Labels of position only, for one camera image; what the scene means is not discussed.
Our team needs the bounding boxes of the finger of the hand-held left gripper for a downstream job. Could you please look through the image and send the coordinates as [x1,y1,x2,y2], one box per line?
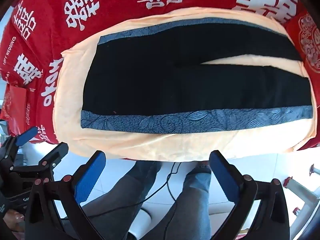
[0,127,38,170]
[34,142,69,182]

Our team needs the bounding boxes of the red patterned pillow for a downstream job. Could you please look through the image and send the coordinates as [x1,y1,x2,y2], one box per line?
[285,10,320,74]

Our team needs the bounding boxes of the person's left hand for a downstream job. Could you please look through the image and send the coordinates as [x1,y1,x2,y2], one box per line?
[0,209,26,240]

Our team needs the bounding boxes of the person's right leg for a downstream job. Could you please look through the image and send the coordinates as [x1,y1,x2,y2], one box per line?
[150,166,213,240]

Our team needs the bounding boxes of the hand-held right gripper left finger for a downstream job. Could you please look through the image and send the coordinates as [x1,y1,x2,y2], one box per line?
[25,151,115,240]

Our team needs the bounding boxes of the black pants with blue stripes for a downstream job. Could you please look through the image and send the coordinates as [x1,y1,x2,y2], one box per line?
[80,17,314,134]

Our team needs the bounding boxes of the operator legs in jeans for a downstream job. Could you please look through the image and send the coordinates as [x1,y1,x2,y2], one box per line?
[85,162,183,219]

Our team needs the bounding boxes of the red printed blanket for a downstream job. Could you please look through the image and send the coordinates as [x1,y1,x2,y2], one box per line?
[0,0,320,152]

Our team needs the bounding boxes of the metal rack with red caps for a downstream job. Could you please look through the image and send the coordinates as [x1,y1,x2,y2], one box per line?
[282,164,320,217]

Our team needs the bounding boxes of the red envelope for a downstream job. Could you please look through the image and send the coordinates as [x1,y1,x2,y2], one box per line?
[4,84,27,120]

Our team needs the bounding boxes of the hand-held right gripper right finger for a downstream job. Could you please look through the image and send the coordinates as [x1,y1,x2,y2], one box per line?
[209,150,295,240]

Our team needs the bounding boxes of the cream blanket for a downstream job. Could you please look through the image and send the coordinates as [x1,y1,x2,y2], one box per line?
[52,8,314,162]

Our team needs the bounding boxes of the patterned shoe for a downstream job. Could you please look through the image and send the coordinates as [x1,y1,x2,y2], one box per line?
[194,161,212,174]

